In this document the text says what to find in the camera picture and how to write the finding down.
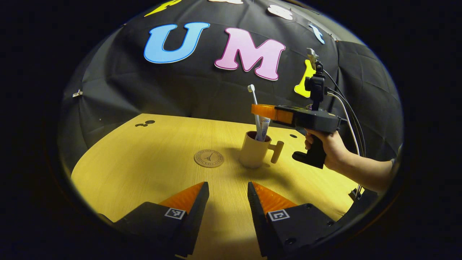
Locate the white cable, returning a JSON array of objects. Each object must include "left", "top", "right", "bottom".
[{"left": 327, "top": 92, "right": 361, "bottom": 197}]

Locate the black backdrop cloth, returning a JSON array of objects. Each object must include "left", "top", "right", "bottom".
[{"left": 58, "top": 0, "right": 404, "bottom": 174}]

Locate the round brown coaster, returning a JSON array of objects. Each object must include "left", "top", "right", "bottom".
[{"left": 194, "top": 149, "right": 225, "bottom": 168}]

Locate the black cable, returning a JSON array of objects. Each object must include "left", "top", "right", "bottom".
[{"left": 323, "top": 69, "right": 367, "bottom": 157}]

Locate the wooden desktop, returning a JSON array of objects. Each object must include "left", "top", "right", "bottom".
[{"left": 71, "top": 113, "right": 361, "bottom": 260}]

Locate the white toothbrush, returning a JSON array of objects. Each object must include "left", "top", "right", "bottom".
[{"left": 248, "top": 84, "right": 263, "bottom": 141}]

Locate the beige cup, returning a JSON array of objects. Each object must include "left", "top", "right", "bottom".
[{"left": 239, "top": 131, "right": 285, "bottom": 169}]

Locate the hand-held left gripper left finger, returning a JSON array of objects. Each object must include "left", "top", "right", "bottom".
[{"left": 98, "top": 181, "right": 210, "bottom": 257}]

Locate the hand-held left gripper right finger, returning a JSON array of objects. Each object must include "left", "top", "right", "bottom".
[{"left": 247, "top": 181, "right": 343, "bottom": 259}]

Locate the white toothpaste tube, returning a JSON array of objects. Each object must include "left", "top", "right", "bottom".
[{"left": 259, "top": 117, "right": 271, "bottom": 142}]

